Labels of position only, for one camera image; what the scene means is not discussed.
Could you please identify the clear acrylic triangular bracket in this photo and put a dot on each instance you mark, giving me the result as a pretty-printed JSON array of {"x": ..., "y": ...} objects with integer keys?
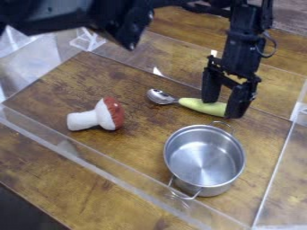
[{"x": 87, "y": 40}]

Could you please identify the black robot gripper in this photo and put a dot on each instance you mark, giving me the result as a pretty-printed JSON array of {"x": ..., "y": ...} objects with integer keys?
[{"x": 234, "y": 70}]

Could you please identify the small stainless steel pot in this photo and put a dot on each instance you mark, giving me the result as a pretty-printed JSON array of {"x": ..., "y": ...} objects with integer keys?
[{"x": 206, "y": 160}]

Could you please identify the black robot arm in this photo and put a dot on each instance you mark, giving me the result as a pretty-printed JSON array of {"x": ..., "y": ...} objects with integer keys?
[{"x": 122, "y": 19}]

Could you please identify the green handled metal spoon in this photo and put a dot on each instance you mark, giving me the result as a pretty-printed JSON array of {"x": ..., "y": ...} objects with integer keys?
[{"x": 162, "y": 98}]

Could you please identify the red and white toy mushroom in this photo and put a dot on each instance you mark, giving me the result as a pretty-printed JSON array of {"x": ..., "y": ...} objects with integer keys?
[{"x": 108, "y": 115}]

